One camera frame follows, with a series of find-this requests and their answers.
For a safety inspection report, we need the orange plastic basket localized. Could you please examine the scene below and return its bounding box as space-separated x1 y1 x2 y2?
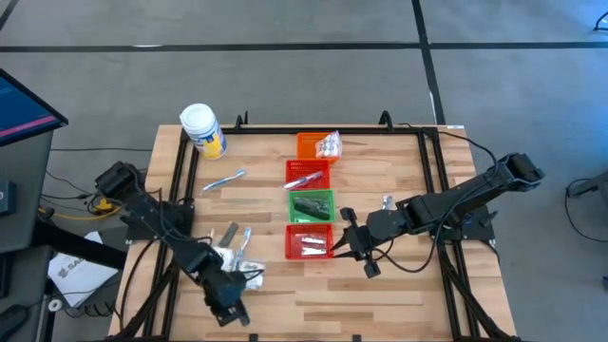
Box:
295 132 339 163

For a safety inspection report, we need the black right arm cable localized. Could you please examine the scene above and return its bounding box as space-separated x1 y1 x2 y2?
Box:
374 122 500 276

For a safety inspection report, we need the looped black floor cable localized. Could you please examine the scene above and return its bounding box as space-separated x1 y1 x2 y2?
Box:
562 178 608 244

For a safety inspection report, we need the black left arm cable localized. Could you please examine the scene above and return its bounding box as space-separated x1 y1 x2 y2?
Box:
156 187 215 244

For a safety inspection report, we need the black desk foot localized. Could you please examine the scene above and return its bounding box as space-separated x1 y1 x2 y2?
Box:
30 220 128 271

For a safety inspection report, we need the blue screen monitor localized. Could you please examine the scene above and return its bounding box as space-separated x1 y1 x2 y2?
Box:
0 68 69 147

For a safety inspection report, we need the yellow floor cable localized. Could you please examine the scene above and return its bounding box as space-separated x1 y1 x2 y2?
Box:
37 189 127 223

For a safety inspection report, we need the black aluminium table frame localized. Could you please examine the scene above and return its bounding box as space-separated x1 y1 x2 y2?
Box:
113 109 517 342

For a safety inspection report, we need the green plastic basket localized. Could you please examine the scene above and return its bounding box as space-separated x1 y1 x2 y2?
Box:
287 188 336 224

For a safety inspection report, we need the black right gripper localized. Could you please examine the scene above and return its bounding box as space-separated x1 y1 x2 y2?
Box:
330 207 405 280

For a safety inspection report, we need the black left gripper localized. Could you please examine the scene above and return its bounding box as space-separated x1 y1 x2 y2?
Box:
201 268 252 329

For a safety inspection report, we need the black desk device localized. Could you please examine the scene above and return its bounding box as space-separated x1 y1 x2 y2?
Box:
0 179 16 215

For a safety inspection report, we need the black comb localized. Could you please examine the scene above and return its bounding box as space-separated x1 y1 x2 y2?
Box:
303 201 333 221
293 196 324 215
218 221 240 249

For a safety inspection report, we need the white yellow wipes canister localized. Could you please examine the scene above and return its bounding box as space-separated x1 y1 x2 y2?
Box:
179 103 228 161

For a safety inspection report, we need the red plastic basket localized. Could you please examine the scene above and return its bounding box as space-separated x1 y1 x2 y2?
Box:
284 223 335 260
284 159 332 190

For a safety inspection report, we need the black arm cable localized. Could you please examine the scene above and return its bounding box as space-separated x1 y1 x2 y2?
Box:
374 122 500 276
156 187 215 244

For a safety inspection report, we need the white printed booklet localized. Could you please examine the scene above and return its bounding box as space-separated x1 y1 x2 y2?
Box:
47 231 120 309

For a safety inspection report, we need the blue toothbrush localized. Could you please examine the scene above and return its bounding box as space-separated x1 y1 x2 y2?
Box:
234 226 253 267
201 168 248 193

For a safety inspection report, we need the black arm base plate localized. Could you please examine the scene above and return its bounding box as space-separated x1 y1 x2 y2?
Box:
123 216 197 242
427 203 496 242

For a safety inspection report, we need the black rounded device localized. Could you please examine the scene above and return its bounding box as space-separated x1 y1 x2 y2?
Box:
0 303 30 342

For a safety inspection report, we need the grey desk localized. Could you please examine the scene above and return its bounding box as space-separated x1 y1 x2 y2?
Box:
0 130 54 256

